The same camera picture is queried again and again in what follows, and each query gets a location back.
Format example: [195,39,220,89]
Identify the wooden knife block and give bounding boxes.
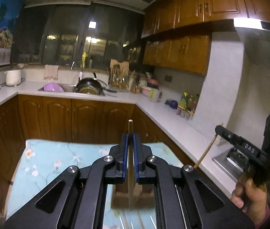
[130,73,141,94]

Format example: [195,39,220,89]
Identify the wooden utensil holder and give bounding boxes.
[111,183,157,211]

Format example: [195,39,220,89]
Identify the steel sink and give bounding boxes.
[37,83,79,93]

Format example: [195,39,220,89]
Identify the wooden upper cabinets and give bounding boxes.
[141,0,270,76]

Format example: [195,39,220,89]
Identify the dark sauce bottles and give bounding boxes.
[188,94,200,113]

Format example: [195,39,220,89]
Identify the light wooden chopstick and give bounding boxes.
[194,123,224,169]

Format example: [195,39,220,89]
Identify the wooden cabinets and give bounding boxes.
[141,0,270,76]
[0,94,232,197]

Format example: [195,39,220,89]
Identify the black wok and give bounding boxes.
[75,73,118,95]

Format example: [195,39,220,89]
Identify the cooking oil bottle yellow cap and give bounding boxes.
[180,92,189,109]

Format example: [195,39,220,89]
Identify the dark brown chopstick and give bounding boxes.
[128,119,134,212]

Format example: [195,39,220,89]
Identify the chrome faucet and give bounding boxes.
[71,61,83,81]

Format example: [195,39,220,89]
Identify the steel range hood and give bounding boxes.
[233,17,270,77]

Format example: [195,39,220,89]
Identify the stacked pink bowls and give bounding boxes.
[147,78,159,89]

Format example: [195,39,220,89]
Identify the white rice cooker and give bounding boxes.
[5,68,22,86]

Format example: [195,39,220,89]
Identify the floral light blue tablecloth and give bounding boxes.
[6,139,186,229]

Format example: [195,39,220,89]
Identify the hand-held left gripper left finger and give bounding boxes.
[3,134,129,229]

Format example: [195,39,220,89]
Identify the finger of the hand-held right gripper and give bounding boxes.
[215,125,269,162]

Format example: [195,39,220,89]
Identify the wooden lower cabinets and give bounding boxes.
[0,94,232,197]

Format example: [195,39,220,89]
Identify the beige hanging towel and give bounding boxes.
[43,65,59,81]

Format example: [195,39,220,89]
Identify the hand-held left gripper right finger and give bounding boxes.
[133,133,255,229]

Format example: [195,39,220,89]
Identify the blue and purple object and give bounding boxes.
[164,99,179,109]

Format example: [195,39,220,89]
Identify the person's right hand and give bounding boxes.
[231,172,268,223]

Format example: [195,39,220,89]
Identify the dark kitchen window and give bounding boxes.
[10,1,145,68]

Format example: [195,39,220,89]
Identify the wooden cutlery rack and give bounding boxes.
[107,59,130,90]

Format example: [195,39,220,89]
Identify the purple plastic basin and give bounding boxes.
[43,82,64,92]

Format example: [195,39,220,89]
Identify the steel stove top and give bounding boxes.
[212,147,245,180]

